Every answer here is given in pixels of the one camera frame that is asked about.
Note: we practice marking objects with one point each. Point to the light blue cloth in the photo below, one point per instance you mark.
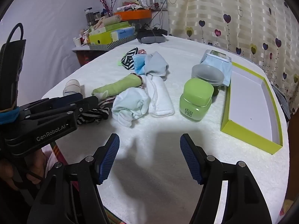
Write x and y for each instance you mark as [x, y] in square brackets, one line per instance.
[139, 63]

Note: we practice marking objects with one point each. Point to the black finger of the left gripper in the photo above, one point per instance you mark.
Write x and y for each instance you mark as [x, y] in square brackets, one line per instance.
[81, 106]
[52, 103]

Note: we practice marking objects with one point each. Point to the pale blue white sock bundle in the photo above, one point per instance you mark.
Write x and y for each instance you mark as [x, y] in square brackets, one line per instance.
[130, 105]

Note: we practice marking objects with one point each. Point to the heart pattern curtain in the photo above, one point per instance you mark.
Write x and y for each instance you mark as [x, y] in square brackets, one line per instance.
[263, 31]

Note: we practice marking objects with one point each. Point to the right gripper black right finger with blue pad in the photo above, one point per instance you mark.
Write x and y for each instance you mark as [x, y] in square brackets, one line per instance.
[244, 200]

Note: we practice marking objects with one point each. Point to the person's left hand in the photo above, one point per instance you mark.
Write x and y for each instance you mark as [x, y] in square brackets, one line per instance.
[34, 168]

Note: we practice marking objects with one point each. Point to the red side cabinet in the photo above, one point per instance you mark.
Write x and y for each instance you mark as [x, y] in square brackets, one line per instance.
[85, 56]

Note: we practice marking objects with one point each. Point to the beige rolled sock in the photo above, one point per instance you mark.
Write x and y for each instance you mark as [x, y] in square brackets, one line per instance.
[72, 87]

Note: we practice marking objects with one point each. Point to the lime green tray box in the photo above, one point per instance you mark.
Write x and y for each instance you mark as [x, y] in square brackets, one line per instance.
[250, 112]

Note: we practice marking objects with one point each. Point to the red snack packet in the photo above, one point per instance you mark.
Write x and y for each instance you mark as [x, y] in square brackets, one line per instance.
[142, 51]

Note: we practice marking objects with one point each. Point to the white rolled towel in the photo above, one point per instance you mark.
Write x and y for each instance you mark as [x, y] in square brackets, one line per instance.
[160, 103]

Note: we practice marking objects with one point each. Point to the light blue wet wipes pack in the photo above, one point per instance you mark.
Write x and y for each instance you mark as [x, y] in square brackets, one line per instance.
[220, 61]

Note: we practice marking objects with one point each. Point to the grey blue sock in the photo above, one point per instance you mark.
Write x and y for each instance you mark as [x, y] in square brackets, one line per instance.
[155, 65]

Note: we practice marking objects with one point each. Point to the black white striped cloth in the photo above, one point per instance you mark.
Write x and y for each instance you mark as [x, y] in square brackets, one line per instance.
[127, 61]
[96, 115]

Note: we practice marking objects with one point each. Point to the black white striped cloth front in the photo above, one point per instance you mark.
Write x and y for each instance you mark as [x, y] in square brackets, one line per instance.
[96, 115]

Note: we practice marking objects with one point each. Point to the striped cardboard tray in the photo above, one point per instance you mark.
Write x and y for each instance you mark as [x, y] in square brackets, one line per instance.
[112, 45]

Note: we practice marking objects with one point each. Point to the grey black VR headset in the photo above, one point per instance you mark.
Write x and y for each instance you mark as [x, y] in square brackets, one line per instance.
[149, 36]

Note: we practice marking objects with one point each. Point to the blue tissue pack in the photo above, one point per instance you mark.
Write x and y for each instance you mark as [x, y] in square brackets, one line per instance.
[122, 33]

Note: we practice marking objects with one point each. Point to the orange basket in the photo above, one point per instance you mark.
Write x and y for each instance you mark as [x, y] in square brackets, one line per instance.
[135, 14]

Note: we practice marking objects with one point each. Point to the black camera mount with cable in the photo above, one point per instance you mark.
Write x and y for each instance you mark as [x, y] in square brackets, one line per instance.
[12, 53]

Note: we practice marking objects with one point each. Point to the black white striped cloth back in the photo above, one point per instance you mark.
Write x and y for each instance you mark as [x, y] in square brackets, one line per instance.
[127, 61]

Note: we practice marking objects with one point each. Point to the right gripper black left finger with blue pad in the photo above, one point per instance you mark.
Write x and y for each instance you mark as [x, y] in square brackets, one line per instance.
[70, 192]

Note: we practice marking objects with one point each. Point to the lime green storage box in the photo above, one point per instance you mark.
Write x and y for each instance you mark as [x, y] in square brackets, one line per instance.
[101, 38]

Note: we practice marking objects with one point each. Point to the white paper cup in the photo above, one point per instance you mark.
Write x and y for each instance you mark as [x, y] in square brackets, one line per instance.
[77, 42]

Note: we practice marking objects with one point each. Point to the dark glass jar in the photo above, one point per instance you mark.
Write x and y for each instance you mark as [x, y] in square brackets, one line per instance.
[89, 16]

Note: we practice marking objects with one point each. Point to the beige rolled towel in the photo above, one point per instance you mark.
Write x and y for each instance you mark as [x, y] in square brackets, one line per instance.
[106, 21]

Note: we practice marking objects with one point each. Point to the green rolled cloth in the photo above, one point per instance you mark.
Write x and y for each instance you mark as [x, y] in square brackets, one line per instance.
[113, 89]

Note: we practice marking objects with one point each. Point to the green cosmetic jar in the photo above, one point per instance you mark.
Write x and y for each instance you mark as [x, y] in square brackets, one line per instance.
[196, 99]

